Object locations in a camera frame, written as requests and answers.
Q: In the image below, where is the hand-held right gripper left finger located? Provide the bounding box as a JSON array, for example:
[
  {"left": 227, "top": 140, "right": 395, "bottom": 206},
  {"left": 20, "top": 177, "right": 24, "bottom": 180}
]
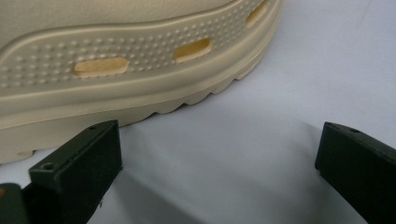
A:
[{"left": 21, "top": 119, "right": 123, "bottom": 224}]

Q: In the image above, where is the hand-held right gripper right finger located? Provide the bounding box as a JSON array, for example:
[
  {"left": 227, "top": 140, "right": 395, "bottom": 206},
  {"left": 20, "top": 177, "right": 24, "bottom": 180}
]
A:
[{"left": 314, "top": 121, "right": 396, "bottom": 224}]

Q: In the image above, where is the beige clog shoe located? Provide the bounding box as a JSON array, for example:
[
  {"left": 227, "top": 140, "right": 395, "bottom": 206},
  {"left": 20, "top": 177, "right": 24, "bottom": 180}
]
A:
[{"left": 0, "top": 0, "right": 285, "bottom": 165}]

